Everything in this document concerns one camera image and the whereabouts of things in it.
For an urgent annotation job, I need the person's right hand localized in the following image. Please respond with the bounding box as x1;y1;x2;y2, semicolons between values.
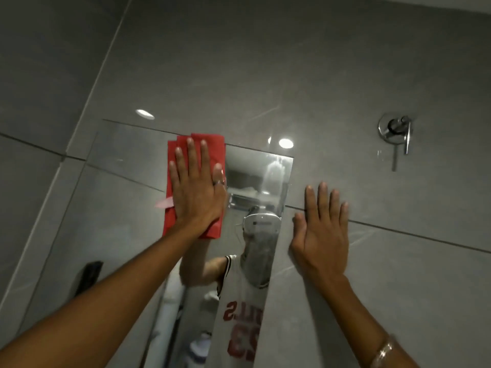
289;182;350;282

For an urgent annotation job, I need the person's left hand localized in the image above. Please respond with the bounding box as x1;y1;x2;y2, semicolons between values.
168;137;228;235

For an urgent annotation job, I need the red cleaning cloth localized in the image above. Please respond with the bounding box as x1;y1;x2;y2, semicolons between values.
155;133;227;240

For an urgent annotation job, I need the silver bracelet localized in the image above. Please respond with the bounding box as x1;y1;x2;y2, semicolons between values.
369;334;396;368

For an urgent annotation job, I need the person's left forearm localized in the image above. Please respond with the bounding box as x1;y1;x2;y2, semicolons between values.
0;222;206;368

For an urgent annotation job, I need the person's right forearm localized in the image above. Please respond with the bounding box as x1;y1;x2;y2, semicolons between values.
309;273;420;368

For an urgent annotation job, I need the frameless wall mirror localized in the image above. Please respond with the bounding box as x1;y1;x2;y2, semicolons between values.
15;119;294;368

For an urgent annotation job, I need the chrome shower mixer handle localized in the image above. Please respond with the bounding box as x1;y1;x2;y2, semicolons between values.
377;112;413;156

